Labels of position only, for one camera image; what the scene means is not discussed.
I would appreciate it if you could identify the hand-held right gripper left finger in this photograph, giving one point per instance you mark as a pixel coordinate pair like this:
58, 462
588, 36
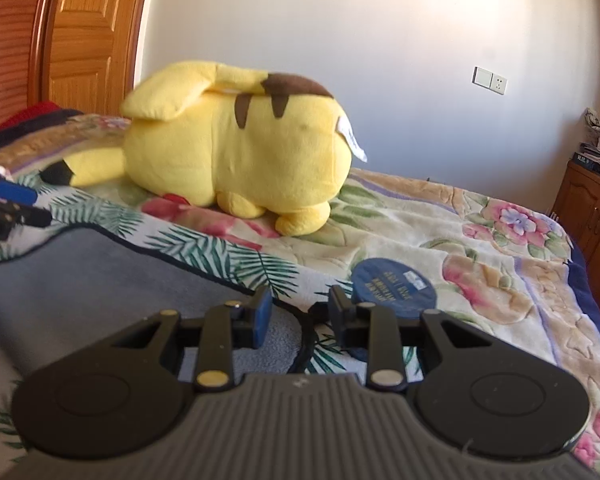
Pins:
262, 320

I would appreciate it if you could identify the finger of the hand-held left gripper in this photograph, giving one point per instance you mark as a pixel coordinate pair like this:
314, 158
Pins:
12, 191
27, 216

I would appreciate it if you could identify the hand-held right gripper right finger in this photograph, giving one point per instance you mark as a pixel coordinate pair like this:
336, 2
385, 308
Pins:
336, 315

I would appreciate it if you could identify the grey towel with dark border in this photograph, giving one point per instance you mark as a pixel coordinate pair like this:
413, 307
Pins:
105, 285

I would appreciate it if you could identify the round blue tin lid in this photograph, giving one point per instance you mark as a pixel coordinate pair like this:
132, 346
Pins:
395, 282

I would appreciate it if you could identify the red and dark blanket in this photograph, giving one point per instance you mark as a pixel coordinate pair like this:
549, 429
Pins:
27, 119

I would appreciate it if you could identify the floral blanket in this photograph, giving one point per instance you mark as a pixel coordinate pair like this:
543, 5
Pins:
405, 230

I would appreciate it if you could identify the wooden louvered panel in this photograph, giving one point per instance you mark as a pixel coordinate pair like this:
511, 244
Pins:
10, 35

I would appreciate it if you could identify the yellow plush toy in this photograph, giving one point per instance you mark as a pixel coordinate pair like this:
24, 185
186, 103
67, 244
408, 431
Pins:
260, 150

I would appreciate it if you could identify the wooden door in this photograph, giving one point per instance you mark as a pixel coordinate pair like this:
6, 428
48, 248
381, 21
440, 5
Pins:
92, 35

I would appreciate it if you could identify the wooden cabinet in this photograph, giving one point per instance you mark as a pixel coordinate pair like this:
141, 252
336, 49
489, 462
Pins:
587, 215

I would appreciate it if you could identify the dark blue book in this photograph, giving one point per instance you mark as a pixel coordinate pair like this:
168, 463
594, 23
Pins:
592, 164

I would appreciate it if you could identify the white wall switch and socket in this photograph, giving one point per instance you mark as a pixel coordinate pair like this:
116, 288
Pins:
490, 80

